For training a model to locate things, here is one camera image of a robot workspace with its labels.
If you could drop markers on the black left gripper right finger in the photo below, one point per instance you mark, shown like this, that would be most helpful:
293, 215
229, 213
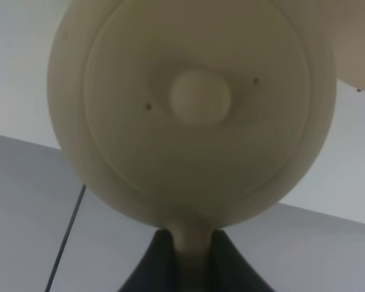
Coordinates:
227, 269

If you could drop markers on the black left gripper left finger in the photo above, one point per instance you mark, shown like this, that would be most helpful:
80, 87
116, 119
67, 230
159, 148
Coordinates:
156, 272

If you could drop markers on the beige teapot with lid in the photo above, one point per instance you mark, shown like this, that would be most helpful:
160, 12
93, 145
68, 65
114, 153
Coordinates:
191, 115

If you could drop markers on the round beige teapot saucer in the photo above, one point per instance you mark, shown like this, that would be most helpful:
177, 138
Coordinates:
345, 24

